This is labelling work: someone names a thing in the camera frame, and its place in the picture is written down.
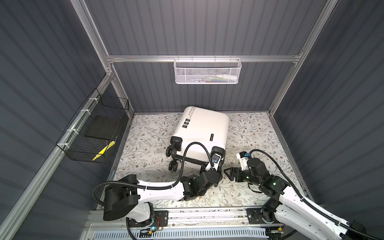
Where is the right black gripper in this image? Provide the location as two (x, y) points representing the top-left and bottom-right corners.
(223, 166), (260, 187)

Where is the white perforated vent panel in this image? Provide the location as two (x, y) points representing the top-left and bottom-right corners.
(91, 227), (268, 240)

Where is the black flat pad in basket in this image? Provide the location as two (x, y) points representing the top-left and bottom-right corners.
(85, 116), (124, 141)

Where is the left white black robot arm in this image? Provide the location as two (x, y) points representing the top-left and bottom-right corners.
(92, 142), (225, 240)

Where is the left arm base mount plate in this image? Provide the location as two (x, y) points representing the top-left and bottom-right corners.
(128, 210), (170, 228)

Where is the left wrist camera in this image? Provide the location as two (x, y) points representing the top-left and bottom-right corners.
(211, 153), (222, 170)

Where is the white wire mesh basket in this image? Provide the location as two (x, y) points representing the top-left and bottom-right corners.
(173, 58), (242, 85)

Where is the black wire mesh basket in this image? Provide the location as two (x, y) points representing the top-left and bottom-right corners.
(57, 90), (130, 164)

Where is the black carry-on suitcase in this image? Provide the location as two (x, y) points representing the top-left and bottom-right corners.
(166, 106), (230, 172)

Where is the aluminium front rail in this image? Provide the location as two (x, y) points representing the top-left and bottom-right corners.
(84, 206), (283, 231)

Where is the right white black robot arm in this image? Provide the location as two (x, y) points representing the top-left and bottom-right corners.
(224, 152), (376, 240)

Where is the yellow black striped item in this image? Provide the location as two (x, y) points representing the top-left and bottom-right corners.
(92, 141), (116, 162)

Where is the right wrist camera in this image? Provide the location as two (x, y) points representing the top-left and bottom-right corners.
(236, 151), (250, 171)

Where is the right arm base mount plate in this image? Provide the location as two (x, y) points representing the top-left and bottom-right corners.
(246, 208), (281, 225)

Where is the white tube in basket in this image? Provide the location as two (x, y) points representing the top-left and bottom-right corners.
(216, 74), (239, 82)

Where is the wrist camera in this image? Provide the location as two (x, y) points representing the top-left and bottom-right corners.
(236, 151), (250, 171)
(211, 153), (222, 170)

